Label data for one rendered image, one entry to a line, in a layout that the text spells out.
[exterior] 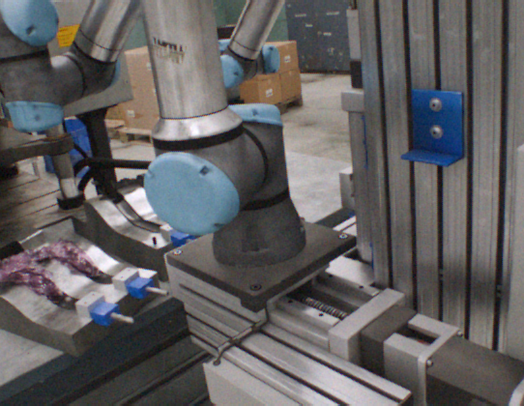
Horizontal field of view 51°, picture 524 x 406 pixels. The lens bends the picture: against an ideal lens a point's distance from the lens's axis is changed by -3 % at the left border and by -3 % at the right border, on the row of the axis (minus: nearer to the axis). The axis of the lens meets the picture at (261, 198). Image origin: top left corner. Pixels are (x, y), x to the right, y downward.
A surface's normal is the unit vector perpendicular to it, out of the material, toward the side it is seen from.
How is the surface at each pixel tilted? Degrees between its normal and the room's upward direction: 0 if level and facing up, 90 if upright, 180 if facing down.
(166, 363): 90
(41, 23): 90
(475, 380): 45
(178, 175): 97
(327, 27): 90
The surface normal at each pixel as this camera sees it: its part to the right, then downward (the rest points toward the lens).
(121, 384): 0.67, 0.19
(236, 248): -0.43, 0.08
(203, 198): -0.35, 0.50
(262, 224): 0.14, 0.04
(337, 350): -0.73, 0.33
